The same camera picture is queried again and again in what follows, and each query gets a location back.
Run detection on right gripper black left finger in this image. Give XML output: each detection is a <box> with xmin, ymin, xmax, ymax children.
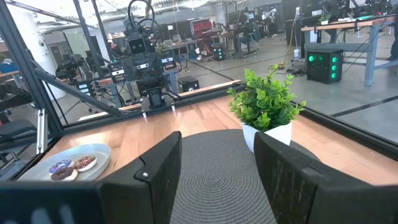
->
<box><xmin>100</xmin><ymin>131</ymin><xmax>183</xmax><ymax>224</ymax></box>

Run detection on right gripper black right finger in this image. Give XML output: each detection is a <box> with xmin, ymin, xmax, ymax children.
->
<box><xmin>254</xmin><ymin>132</ymin><xmax>371</xmax><ymax>224</ymax></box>

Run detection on purple sprinkled donut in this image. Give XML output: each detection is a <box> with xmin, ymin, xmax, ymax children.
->
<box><xmin>48</xmin><ymin>159</ymin><xmax>75</xmax><ymax>175</ymax></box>

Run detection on light grey plate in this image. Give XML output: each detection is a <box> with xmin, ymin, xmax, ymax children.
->
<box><xmin>17</xmin><ymin>142</ymin><xmax>111</xmax><ymax>183</ymax></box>

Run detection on round dark grey placemat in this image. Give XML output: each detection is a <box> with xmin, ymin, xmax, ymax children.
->
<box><xmin>169</xmin><ymin>129</ymin><xmax>321</xmax><ymax>224</ymax></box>

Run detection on red cabinet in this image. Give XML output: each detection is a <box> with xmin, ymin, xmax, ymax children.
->
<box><xmin>192</xmin><ymin>19</ymin><xmax>214</xmax><ymax>37</ymax></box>

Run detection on green plant in white pot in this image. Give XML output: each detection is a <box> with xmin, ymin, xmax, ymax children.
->
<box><xmin>226</xmin><ymin>64</ymin><xmax>307</xmax><ymax>154</ymax></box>

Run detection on black computer tower green lights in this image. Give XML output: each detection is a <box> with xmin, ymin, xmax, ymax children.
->
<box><xmin>306</xmin><ymin>48</ymin><xmax>344</xmax><ymax>85</ymax></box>

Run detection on wooden workbench blue legs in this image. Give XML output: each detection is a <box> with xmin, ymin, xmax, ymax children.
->
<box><xmin>300</xmin><ymin>14</ymin><xmax>398</xmax><ymax>87</ymax></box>

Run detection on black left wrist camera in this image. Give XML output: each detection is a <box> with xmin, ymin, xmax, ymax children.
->
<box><xmin>125</xmin><ymin>36</ymin><xmax>149</xmax><ymax>57</ymax></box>

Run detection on silver metal bracket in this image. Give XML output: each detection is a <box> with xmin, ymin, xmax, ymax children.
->
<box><xmin>36</xmin><ymin>108</ymin><xmax>48</xmax><ymax>155</ymax></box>

